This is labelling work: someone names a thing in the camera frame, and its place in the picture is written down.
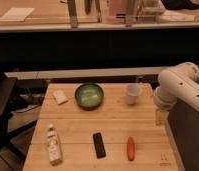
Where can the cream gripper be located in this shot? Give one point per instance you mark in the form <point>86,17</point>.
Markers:
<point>161,117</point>

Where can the green ceramic bowl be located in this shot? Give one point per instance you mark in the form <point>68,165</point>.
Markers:
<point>89,95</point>

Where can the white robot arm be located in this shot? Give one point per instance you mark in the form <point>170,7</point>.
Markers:
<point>177,82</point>

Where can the orange carrot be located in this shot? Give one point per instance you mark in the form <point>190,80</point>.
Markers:
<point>130,149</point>

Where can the white paper cup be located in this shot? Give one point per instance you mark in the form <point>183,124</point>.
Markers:
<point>132,93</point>

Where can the black remote control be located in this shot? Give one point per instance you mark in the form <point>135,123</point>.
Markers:
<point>99,145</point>

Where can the white sponge block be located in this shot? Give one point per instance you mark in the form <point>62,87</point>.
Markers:
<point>60,97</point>

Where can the clear plastic bottle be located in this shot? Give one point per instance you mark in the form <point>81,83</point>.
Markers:
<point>53,146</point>

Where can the white paper sheet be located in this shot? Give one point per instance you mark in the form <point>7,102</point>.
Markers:
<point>16,14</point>

